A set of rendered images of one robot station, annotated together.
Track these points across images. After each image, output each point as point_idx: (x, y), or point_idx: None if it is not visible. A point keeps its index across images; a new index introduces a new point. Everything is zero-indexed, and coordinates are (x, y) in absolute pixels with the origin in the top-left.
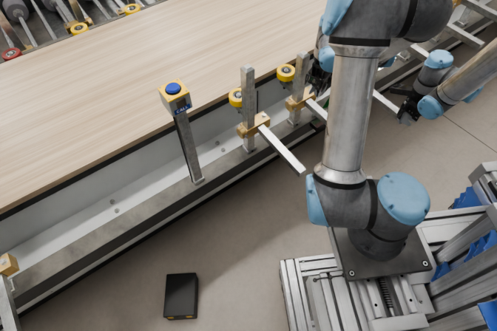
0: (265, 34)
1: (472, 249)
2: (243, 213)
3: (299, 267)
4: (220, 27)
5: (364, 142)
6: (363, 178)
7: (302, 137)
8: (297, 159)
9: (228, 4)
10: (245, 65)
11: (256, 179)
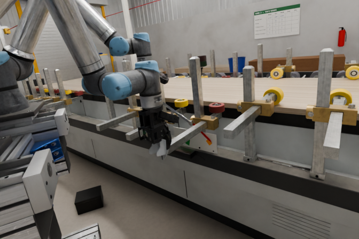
0: (213, 92)
1: None
2: (153, 214)
3: (90, 236)
4: (208, 86)
5: (17, 33)
6: (6, 48)
7: (180, 168)
8: (220, 234)
9: (232, 82)
10: (126, 60)
11: (185, 211)
